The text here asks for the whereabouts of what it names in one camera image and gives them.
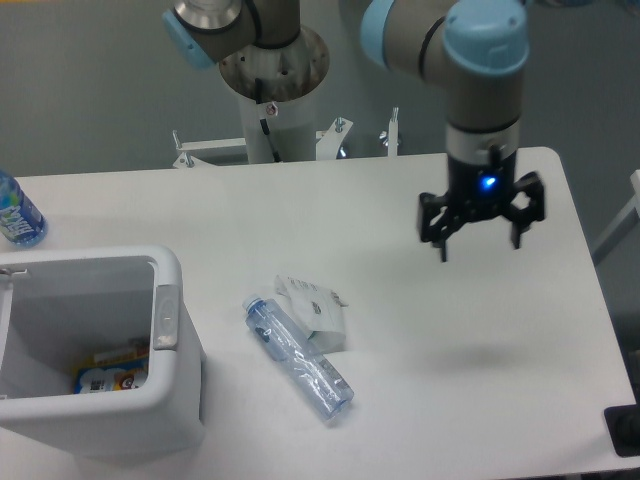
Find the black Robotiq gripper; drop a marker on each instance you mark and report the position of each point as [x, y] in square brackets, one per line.
[478, 193]

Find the white paper bag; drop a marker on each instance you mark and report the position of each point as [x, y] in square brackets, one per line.
[317, 310]

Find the clear plastic bottle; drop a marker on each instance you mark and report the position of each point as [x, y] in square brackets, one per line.
[323, 387]

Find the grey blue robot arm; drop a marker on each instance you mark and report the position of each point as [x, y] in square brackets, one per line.
[476, 51]

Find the white trash can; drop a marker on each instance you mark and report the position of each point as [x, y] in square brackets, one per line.
[59, 308]

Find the black clamp at table corner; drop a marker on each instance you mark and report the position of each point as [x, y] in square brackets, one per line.
[623, 426]

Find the yellow blue snack wrapper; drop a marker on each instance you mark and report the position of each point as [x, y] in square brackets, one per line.
[122, 369]

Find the blue labelled water bottle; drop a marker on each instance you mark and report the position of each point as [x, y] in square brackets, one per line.
[22, 224]

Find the white right clamp bracket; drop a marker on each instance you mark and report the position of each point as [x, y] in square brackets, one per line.
[390, 138]

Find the white middle frame bracket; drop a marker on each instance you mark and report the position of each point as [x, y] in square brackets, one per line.
[330, 143]

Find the white frame bracket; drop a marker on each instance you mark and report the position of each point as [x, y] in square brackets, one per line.
[225, 152]
[330, 143]

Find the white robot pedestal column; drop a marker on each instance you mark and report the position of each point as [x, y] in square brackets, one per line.
[276, 91]

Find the white left frame bracket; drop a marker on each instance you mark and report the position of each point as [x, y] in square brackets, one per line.
[225, 152]

